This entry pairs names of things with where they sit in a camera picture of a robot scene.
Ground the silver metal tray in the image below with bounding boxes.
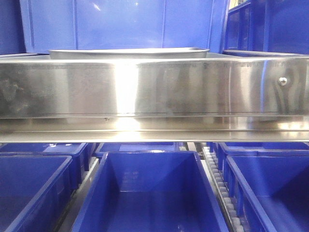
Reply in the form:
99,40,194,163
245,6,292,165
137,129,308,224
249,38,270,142
49,47,209,59

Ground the blue bin rear centre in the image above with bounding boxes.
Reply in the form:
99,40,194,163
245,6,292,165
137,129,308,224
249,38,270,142
93,142,184,158

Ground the blue bin lower centre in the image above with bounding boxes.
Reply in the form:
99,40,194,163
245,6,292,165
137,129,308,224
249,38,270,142
72,151,228,232

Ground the blue bin rear left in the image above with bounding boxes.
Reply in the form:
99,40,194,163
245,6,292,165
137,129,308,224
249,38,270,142
0,143,96,189

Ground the blue bin rear right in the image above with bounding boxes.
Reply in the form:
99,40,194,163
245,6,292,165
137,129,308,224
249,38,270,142
212,142,309,175

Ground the roller track lower right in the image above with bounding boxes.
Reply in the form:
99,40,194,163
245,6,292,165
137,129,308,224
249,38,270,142
200,143,245,232

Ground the blue plastic bin upper centre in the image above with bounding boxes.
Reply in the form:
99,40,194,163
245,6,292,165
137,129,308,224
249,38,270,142
20,0,229,53

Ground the blue bin lower left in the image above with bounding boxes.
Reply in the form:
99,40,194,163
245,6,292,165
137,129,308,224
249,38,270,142
0,156,72,232

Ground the blue bin lower right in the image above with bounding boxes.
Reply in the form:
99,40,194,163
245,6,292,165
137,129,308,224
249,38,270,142
226,156,309,232

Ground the stainless steel shelf front rail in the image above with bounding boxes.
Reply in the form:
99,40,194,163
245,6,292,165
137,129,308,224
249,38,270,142
0,57,309,143

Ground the steel rail bolt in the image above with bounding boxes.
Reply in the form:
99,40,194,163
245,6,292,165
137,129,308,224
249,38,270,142
278,77,288,86

